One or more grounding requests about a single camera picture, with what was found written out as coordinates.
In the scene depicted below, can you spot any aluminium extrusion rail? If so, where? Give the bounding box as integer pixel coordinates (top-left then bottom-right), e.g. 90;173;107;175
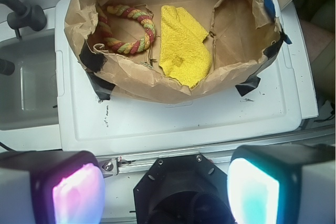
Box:
97;125;335;177

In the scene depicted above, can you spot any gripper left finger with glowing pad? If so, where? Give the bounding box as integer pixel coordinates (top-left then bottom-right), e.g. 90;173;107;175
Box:
1;151;105;223

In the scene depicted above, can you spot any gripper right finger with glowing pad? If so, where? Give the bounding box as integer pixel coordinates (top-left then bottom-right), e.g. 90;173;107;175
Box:
227;144;335;223

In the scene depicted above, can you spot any black tape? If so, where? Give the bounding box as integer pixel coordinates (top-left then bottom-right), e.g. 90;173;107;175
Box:
235;75;261;97
79;41;116;101

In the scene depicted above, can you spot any black tape front right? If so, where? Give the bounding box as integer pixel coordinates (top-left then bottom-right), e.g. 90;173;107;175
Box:
235;75;261;97

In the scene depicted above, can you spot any black tape front left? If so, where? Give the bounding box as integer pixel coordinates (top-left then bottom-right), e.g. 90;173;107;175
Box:
79;41;116;101

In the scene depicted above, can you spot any yellow woven cloth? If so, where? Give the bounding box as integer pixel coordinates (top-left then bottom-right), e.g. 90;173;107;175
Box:
159;5;212;89

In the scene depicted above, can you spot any metal corner bracket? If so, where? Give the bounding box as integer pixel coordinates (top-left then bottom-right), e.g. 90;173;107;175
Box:
98;157;120;178

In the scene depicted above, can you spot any crumpled brown paper bag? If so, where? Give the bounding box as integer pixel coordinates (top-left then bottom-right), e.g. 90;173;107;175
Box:
65;0;290;103

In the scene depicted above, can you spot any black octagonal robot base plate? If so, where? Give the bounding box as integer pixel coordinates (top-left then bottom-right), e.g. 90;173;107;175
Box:
133;154;236;223

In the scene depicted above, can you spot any blue painter tape piece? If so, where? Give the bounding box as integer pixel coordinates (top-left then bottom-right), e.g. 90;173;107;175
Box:
264;0;276;19

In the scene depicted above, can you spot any red yellow green rope ring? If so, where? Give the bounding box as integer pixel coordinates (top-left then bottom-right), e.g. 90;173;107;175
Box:
96;4;156;56

